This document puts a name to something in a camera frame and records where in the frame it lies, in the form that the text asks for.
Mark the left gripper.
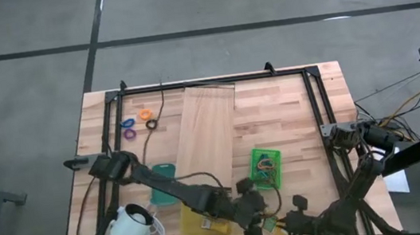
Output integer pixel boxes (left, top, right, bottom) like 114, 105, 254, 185
217, 173, 281, 235

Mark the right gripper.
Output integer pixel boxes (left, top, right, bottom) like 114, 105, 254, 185
272, 191, 321, 235

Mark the yellow crayon box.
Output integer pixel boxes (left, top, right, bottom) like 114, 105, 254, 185
199, 213, 234, 235

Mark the bright green plastic basket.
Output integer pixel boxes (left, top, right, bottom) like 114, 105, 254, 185
245, 144, 286, 194

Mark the yellow translucent plastic bin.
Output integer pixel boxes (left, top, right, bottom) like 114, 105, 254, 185
175, 197, 234, 235

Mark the wooden shelf with black frame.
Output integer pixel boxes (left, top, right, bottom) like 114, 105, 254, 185
167, 76, 248, 186

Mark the teal plastic basket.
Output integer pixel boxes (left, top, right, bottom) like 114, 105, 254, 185
145, 161, 182, 209

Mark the white paper sheet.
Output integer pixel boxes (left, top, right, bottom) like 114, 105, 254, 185
371, 140, 412, 198

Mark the white cylindrical device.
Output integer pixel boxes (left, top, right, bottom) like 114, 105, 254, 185
97, 200, 157, 235

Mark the black metal beam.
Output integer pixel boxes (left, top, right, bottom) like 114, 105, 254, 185
375, 131, 420, 178

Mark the purple coil ring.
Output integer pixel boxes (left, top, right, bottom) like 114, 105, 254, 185
122, 127, 138, 141

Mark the yellow cable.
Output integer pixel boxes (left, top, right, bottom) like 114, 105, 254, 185
373, 85, 420, 130

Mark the thin black floor cable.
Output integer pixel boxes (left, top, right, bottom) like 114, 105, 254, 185
351, 71, 420, 104

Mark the brown cable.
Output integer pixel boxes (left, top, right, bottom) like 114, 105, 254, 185
67, 175, 104, 235

